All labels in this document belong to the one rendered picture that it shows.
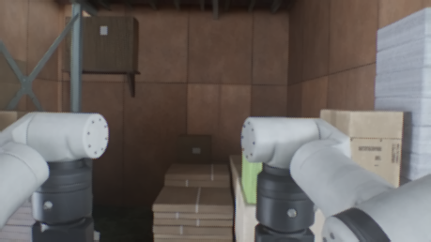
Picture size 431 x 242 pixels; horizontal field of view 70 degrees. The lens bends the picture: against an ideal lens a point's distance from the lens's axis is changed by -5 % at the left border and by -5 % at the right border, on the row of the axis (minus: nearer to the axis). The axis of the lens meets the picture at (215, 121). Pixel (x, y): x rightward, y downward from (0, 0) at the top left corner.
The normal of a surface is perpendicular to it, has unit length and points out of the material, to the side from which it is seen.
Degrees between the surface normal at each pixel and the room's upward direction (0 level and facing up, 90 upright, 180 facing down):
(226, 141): 90
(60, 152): 90
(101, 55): 90
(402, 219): 37
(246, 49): 90
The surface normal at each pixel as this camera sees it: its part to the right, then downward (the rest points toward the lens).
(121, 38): 0.00, 0.05
